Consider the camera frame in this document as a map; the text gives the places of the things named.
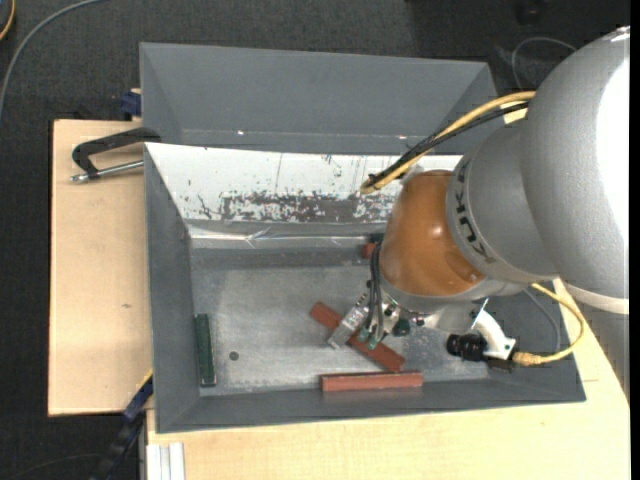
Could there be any black cylinder on white bracket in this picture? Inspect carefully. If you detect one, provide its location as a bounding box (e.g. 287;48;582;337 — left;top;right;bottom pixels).
446;310;518;362

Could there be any dark green flat block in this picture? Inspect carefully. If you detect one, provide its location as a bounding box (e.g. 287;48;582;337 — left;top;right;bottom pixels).
193;312;218;388

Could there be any pale wood flat board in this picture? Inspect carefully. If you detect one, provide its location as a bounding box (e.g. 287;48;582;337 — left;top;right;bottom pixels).
47;119;154;417

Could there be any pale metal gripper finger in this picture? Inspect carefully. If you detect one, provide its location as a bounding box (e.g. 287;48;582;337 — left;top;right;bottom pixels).
327;305;370;351

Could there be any grey metal bin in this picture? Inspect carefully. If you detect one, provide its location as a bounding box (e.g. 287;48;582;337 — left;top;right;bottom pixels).
138;41;587;434

